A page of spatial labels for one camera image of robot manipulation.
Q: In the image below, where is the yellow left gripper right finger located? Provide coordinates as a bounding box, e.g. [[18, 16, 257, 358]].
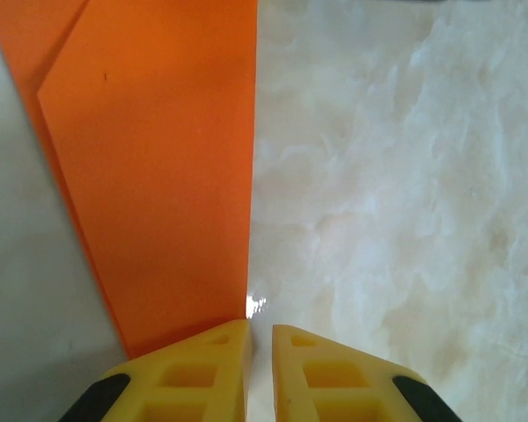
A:
[[271, 324, 463, 422]]

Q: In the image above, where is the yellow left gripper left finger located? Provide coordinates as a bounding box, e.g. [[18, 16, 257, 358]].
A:
[[61, 319, 253, 422]]

